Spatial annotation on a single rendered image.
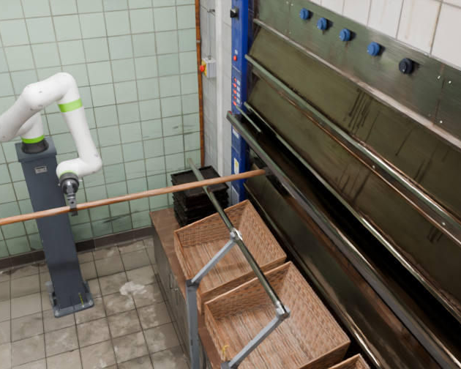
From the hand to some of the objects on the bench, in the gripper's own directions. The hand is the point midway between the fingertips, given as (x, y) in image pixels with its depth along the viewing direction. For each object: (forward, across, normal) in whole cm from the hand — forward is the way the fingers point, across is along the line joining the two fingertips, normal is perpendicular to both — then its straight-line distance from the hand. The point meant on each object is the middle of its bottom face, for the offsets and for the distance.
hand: (73, 207), depth 233 cm
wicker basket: (+2, +62, -75) cm, 97 cm away
